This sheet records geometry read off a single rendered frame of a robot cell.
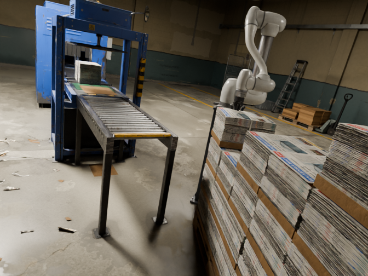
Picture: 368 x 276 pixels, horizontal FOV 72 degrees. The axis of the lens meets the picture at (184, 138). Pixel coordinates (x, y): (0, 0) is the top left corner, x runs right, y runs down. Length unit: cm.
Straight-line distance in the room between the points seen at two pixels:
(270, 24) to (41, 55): 402
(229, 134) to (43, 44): 412
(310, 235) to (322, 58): 847
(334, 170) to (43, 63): 494
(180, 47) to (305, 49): 518
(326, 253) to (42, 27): 503
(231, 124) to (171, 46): 1004
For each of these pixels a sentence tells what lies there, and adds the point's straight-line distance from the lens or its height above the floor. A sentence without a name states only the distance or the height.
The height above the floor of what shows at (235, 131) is 96.
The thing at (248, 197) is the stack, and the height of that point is 77.
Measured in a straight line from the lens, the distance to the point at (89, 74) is 375.
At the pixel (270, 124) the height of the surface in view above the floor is 105.
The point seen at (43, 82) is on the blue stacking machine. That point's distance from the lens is 532.
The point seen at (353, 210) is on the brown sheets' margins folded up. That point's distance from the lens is 84.
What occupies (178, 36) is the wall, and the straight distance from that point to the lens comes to 1179.
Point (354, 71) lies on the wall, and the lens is 872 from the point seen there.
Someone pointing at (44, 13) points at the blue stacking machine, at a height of 163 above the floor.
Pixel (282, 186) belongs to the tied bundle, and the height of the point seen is 97.
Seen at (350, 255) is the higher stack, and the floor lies 98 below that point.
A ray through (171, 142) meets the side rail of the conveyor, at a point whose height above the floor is 75.
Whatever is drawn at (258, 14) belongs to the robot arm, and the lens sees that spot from 231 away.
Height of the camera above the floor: 140
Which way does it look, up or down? 18 degrees down
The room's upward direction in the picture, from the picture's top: 10 degrees clockwise
